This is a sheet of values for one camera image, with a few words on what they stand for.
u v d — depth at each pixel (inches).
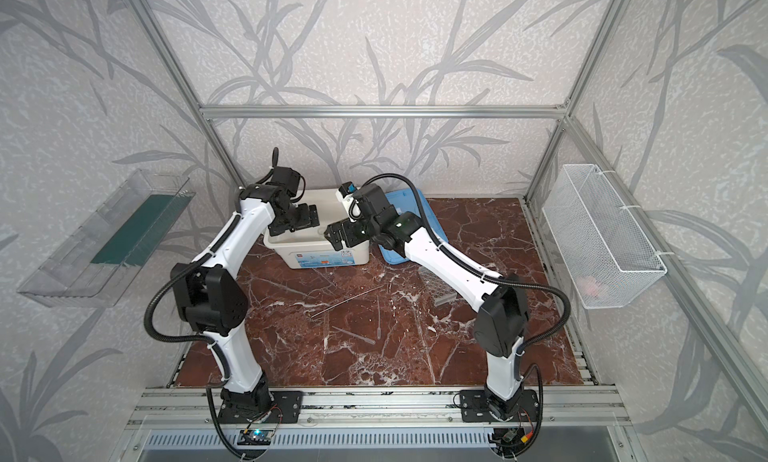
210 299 19.4
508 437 29.7
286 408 28.9
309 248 34.1
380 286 37.9
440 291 36.8
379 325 34.1
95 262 24.9
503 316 18.0
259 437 28.0
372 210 23.2
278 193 25.6
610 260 23.6
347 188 26.8
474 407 29.1
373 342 33.3
